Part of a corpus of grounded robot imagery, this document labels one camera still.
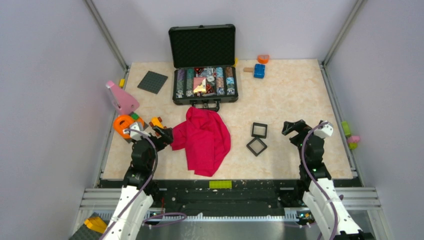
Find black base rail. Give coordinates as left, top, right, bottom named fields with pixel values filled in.
left=97, top=178, right=364, bottom=218

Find green small brick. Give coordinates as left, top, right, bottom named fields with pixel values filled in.
left=130, top=112, right=140, bottom=121

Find yellow toy car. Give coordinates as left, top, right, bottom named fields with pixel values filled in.
left=149, top=116, right=167, bottom=129

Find blue toy mallet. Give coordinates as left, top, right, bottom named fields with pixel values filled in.
left=243, top=63, right=266, bottom=79

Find black square frame upper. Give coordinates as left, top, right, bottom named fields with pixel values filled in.
left=251, top=122, right=268, bottom=139

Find pink plastic stand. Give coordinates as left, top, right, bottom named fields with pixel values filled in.
left=105, top=81, right=140, bottom=115

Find magenta red garment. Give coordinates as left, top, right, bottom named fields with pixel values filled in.
left=171, top=107, right=231, bottom=177

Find orange tape dispenser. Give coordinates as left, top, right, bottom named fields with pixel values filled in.
left=257, top=54, right=270, bottom=65

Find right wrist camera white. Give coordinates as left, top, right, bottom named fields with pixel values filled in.
left=313, top=120, right=334, bottom=139

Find black poker chip case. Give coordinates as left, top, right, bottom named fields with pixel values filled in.
left=168, top=24, right=239, bottom=112

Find black square frame lower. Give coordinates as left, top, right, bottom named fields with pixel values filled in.
left=246, top=137, right=268, bottom=157

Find green pink toy blocks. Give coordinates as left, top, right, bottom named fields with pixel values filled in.
left=341, top=121, right=361, bottom=150

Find dark grey lego baseplate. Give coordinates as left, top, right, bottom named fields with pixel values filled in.
left=137, top=70, right=168, bottom=95

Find orange plastic ring toy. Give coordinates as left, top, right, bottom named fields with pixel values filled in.
left=112, top=113, right=146, bottom=140

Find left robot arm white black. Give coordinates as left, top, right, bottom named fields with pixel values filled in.
left=100, top=123, right=174, bottom=240

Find black square frame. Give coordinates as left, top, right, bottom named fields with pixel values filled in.
left=251, top=122, right=268, bottom=139
left=246, top=137, right=268, bottom=157

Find small yellow block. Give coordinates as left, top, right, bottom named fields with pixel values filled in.
left=119, top=78, right=126, bottom=88

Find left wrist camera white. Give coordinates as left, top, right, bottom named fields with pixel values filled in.
left=122, top=121, right=144, bottom=141

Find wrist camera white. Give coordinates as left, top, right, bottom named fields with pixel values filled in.
left=313, top=120, right=334, bottom=139
left=122, top=121, right=144, bottom=141

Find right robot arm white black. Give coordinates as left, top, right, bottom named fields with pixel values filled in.
left=281, top=119, right=375, bottom=240

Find lime green lego brick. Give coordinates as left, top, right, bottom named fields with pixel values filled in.
left=209, top=180, right=233, bottom=189

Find yellow wedge block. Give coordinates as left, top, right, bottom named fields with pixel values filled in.
left=84, top=216, right=108, bottom=234

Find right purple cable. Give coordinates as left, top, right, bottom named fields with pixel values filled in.
left=299, top=121, right=340, bottom=240

